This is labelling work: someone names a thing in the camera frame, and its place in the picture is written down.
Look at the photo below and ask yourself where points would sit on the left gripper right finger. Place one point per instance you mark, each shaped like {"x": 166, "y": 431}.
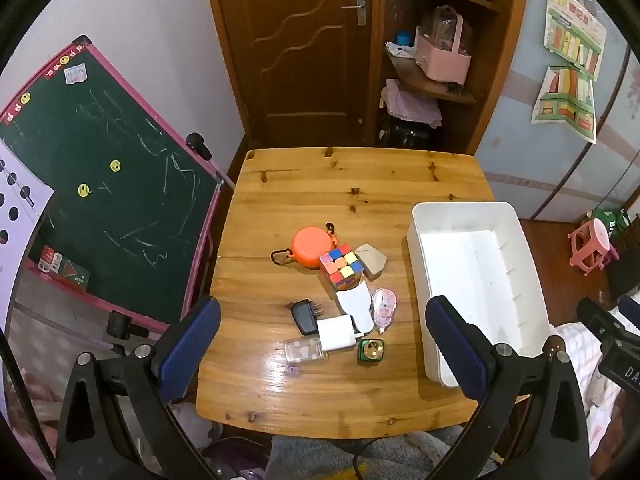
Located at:
{"x": 529, "y": 422}

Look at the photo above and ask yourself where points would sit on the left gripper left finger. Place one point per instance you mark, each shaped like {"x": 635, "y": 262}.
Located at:
{"x": 93, "y": 439}

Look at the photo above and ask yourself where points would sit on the white plastic storage bin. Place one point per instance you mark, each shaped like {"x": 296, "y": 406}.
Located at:
{"x": 477, "y": 256}

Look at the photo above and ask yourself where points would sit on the green bottle gold cap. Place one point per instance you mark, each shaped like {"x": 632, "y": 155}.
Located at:
{"x": 371, "y": 350}

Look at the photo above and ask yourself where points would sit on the clear plastic box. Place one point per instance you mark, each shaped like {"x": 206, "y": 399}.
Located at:
{"x": 303, "y": 350}

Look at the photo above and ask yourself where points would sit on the white charger block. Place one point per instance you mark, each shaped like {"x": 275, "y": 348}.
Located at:
{"x": 337, "y": 333}

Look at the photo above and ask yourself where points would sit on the black power adapter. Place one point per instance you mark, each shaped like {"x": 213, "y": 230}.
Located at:
{"x": 305, "y": 314}

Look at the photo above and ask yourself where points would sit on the colourful puzzle cube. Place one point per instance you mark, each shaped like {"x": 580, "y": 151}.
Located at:
{"x": 341, "y": 267}

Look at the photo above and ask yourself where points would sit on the orange round case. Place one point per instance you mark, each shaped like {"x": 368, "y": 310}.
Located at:
{"x": 307, "y": 246}

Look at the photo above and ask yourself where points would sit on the checked white blanket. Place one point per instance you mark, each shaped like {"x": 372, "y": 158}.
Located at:
{"x": 609, "y": 413}

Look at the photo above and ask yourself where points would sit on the pink plastic stool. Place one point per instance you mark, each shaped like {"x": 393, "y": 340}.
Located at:
{"x": 590, "y": 247}

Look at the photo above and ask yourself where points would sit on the grey fluffy rug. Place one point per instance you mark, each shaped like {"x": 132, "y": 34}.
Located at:
{"x": 413, "y": 455}

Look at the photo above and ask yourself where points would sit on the sliding wardrobe door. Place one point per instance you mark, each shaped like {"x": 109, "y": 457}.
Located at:
{"x": 546, "y": 171}

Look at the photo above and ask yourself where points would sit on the pink round tape dispenser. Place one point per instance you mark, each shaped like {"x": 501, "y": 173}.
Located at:
{"x": 384, "y": 304}

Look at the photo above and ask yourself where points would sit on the white card sleeve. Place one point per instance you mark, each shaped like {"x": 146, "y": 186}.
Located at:
{"x": 357, "y": 303}

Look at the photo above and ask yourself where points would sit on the wooden corner shelf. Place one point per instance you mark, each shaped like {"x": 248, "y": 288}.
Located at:
{"x": 466, "y": 109}

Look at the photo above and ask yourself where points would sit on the brown wooden door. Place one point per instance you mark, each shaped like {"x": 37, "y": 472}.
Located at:
{"x": 302, "y": 71}

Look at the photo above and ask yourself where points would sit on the green chalkboard pink frame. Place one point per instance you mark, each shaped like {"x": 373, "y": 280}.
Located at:
{"x": 132, "y": 201}

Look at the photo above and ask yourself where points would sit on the wall poster with shelves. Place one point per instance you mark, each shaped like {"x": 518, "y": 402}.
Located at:
{"x": 566, "y": 94}

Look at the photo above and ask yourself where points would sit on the pink basket clear handle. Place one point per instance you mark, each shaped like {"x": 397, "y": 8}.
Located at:
{"x": 444, "y": 46}

